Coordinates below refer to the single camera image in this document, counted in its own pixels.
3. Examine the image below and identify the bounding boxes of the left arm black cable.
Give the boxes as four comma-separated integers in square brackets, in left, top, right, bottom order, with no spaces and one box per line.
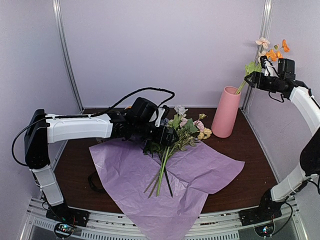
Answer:
[11,86,176,167]

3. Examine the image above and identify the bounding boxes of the pink cylindrical vase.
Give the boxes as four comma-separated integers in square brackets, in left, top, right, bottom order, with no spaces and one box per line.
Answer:
[211,86,241,138]

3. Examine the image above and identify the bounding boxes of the purple tissue paper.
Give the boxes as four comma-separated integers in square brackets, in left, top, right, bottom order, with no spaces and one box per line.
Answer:
[89,139,245,224]

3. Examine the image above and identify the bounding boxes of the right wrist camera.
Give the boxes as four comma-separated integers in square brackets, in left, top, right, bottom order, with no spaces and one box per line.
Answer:
[277,58,296,80]

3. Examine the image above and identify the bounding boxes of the pink and yellow roses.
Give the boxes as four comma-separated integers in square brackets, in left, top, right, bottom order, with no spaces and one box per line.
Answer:
[143,104,213,200]

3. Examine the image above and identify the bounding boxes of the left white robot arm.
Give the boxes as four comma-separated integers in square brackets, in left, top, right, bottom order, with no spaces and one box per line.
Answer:
[24,106,179,222]

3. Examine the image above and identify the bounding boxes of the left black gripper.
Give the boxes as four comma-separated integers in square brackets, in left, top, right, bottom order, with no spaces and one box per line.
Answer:
[133,120,180,147]

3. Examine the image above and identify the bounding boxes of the peach blossom fuzzy stem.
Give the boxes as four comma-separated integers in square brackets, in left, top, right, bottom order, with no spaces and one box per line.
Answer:
[236,36,272,95]

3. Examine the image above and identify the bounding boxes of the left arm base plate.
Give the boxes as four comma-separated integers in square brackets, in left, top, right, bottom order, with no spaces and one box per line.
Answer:
[45,205,90,227]

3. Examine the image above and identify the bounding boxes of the black printed ribbon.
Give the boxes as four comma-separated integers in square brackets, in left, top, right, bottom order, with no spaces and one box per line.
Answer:
[87,171,107,194]

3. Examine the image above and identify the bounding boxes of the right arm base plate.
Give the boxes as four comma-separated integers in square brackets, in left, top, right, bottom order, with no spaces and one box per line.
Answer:
[238,206,282,227]

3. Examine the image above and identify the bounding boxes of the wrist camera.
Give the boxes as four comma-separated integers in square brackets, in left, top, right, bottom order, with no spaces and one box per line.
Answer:
[277,58,296,80]
[125,97,157,123]

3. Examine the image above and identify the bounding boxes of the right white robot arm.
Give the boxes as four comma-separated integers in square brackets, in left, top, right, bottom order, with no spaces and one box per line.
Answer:
[244,71,320,221]

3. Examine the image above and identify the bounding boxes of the fuzzy green orange flower stem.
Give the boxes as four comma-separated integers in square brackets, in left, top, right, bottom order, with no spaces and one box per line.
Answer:
[236,39,291,95]

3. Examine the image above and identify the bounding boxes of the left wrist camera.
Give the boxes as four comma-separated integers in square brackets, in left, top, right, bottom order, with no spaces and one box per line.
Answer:
[125,97,157,123]

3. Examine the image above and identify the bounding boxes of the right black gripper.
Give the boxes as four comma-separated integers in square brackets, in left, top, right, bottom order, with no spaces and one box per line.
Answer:
[244,70,283,92]

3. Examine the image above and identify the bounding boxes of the left aluminium frame post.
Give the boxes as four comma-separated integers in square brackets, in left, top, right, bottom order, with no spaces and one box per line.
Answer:
[52,0,84,112]

